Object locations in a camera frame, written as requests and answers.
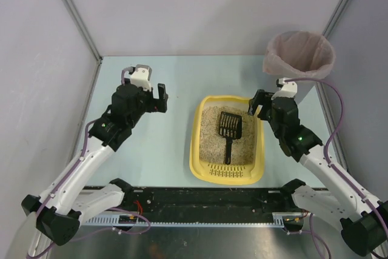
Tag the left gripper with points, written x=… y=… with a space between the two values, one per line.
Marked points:
x=154 y=101

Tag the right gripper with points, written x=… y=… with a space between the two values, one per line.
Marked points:
x=264 y=101

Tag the black litter scoop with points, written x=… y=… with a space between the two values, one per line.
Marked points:
x=230 y=128

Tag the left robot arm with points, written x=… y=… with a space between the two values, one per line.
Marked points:
x=59 y=210

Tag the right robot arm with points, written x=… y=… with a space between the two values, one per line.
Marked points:
x=360 y=216

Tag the yellow litter box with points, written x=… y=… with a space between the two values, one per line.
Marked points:
x=208 y=148

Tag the grey trash bin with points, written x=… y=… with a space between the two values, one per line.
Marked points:
x=303 y=86

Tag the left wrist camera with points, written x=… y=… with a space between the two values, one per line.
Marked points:
x=140 y=76

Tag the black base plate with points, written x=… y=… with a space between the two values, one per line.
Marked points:
x=217 y=204

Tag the grey slotted cable duct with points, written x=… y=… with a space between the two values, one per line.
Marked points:
x=119 y=219

